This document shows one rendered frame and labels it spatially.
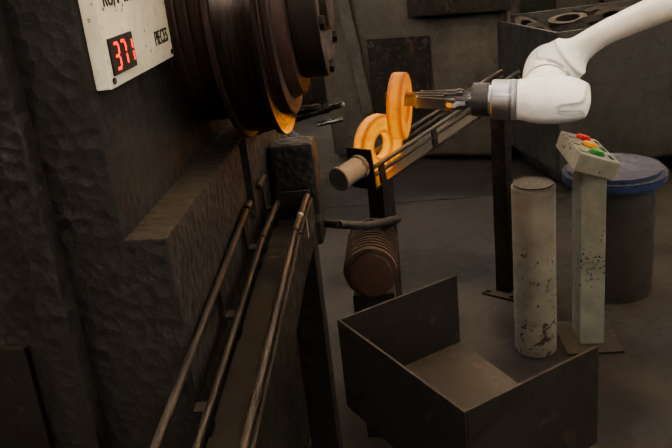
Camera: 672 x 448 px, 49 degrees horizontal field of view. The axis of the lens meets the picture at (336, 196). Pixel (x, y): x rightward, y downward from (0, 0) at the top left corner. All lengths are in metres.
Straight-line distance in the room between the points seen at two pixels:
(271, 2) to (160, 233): 0.41
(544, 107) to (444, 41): 2.37
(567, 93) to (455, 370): 0.75
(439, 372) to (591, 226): 1.15
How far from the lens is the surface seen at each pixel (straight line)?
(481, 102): 1.65
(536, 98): 1.63
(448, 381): 1.07
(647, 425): 2.04
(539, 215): 2.06
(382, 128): 1.84
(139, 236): 0.97
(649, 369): 2.26
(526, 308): 2.19
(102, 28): 0.92
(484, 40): 3.94
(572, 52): 1.76
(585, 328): 2.30
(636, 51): 3.53
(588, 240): 2.18
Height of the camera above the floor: 1.20
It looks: 19 degrees down
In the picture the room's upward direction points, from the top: 6 degrees counter-clockwise
